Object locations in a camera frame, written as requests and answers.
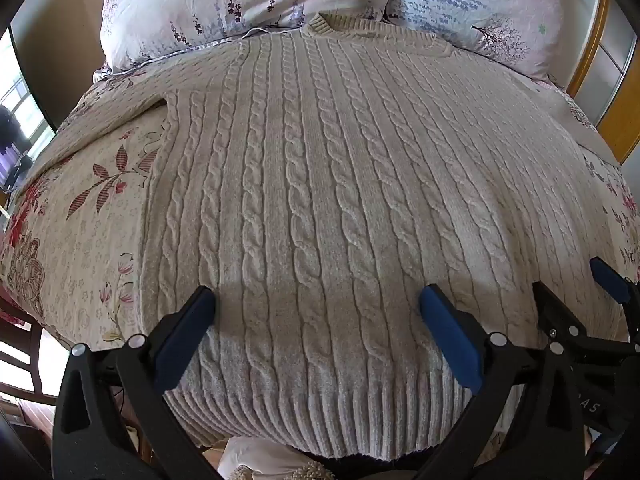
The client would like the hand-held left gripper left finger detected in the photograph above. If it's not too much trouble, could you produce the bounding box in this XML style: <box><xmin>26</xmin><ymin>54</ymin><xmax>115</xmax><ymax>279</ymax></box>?
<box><xmin>51</xmin><ymin>285</ymin><xmax>236</xmax><ymax>480</ymax></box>

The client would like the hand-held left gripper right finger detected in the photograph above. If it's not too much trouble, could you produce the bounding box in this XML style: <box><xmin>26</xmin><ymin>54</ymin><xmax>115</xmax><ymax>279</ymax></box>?
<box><xmin>419</xmin><ymin>283</ymin><xmax>587</xmax><ymax>480</ymax></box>

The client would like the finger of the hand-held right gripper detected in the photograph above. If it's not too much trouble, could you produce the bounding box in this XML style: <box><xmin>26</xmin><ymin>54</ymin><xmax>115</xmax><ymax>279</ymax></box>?
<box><xmin>531</xmin><ymin>281</ymin><xmax>640</xmax><ymax>367</ymax></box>
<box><xmin>589</xmin><ymin>257</ymin><xmax>640</xmax><ymax>342</ymax></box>

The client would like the cream cable-knit sweater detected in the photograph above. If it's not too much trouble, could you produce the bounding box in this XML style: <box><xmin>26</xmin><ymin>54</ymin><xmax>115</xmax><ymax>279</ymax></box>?
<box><xmin>20</xmin><ymin>12</ymin><xmax>632</xmax><ymax>461</ymax></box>

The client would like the floral bed sheet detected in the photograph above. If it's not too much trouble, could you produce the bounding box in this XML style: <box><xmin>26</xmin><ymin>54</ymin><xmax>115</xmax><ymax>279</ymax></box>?
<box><xmin>0</xmin><ymin>25</ymin><xmax>640</xmax><ymax>353</ymax></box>

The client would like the white fuzzy cloth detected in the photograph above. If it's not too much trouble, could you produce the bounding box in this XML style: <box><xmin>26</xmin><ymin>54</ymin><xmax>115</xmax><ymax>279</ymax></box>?
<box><xmin>217</xmin><ymin>435</ymin><xmax>351</xmax><ymax>480</ymax></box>

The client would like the wooden chair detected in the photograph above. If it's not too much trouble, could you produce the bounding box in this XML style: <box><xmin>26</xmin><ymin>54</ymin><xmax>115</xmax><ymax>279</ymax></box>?
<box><xmin>0</xmin><ymin>290</ymin><xmax>71</xmax><ymax>411</ymax></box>

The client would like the wooden wardrobe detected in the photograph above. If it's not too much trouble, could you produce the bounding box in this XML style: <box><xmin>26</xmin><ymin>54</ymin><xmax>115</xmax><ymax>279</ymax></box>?
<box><xmin>565</xmin><ymin>0</ymin><xmax>640</xmax><ymax>166</ymax></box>

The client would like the white pillow with blue flowers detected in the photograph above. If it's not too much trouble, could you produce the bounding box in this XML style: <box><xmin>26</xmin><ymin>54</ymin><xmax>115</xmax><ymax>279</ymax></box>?
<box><xmin>385</xmin><ymin>0</ymin><xmax>582</xmax><ymax>87</ymax></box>

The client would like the pink pillow with purple flowers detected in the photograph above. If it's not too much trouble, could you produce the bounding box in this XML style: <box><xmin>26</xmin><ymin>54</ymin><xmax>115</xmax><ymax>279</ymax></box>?
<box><xmin>92</xmin><ymin>0</ymin><xmax>397</xmax><ymax>81</ymax></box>

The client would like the window with dark frame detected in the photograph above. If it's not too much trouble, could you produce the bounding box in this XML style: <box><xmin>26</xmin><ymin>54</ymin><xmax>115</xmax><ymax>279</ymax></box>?
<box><xmin>0</xmin><ymin>25</ymin><xmax>57</xmax><ymax>196</ymax></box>

